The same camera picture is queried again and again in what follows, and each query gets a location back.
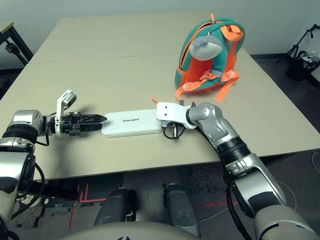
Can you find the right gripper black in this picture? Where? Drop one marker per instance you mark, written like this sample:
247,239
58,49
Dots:
180,126

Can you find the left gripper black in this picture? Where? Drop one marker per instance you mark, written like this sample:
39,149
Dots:
72,124

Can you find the white pencil case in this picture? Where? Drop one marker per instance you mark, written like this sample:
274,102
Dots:
130,123

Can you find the teal and orange backpack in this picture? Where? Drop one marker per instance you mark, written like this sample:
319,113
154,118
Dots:
210,72

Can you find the grey white plush charm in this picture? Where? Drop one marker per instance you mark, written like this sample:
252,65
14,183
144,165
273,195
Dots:
205,47

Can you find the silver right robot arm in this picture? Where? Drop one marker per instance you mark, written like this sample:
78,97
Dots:
225,135

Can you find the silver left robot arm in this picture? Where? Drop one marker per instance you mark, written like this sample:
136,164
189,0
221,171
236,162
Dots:
22,122

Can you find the black table base bar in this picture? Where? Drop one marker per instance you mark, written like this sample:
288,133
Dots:
50,191

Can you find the grey robot right leg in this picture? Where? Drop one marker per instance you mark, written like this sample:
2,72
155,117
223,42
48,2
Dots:
181,210

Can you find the grey robot leg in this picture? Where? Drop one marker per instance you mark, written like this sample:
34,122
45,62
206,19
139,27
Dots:
115,207
181,210

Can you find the grey robot left leg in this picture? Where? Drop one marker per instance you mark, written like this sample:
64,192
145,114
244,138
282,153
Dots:
115,207

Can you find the white ribbed floor object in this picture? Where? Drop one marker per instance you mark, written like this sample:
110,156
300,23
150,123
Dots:
27,200

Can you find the beige robot torso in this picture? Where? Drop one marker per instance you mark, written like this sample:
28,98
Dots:
125,231

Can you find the black waste bin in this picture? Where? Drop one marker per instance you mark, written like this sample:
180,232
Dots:
298,68

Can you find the black tripod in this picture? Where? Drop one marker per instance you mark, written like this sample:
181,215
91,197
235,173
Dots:
297,45

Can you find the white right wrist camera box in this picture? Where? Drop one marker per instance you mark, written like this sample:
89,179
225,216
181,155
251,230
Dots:
170,112

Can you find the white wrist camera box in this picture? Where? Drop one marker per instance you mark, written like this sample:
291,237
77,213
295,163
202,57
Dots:
60,107
170,112

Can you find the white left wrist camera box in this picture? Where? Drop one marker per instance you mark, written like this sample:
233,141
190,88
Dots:
60,107

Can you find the side table with black frame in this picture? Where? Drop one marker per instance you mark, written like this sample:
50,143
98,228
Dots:
7,28

